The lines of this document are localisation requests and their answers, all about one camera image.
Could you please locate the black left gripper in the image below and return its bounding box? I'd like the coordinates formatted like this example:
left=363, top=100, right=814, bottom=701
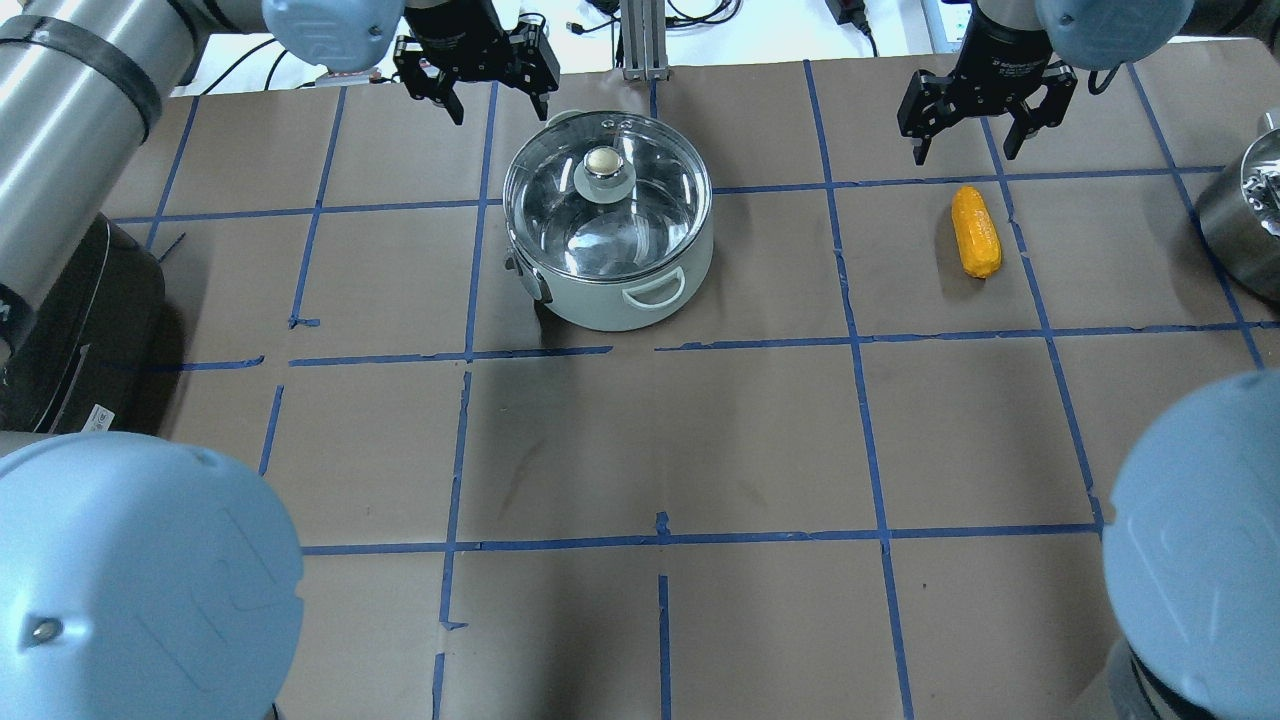
left=392, top=1, right=561, bottom=126

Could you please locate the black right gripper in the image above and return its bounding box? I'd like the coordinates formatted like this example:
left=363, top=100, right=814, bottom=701
left=896, top=5, right=1078, bottom=167

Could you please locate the yellow toy corn cob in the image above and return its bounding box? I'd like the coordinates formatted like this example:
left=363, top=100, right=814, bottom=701
left=950, top=184, right=1004, bottom=281

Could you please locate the glass pot lid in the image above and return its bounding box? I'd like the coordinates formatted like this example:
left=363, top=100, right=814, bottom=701
left=502, top=111, right=713, bottom=283

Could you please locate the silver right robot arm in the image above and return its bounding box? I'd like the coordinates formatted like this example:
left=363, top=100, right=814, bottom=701
left=897, top=1, right=1277, bottom=719

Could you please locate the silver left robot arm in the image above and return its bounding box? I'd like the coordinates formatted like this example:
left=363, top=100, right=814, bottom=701
left=3, top=1, right=561, bottom=719

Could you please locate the stainless steel steamer pot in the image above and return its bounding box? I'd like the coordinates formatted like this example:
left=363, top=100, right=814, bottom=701
left=1196, top=106, right=1279, bottom=306

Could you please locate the black rice cooker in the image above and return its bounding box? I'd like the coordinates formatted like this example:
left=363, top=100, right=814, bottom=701
left=1, top=214, right=165, bottom=434

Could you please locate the aluminium frame post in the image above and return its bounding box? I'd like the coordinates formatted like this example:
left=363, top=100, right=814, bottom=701
left=620, top=0, right=671, bottom=82

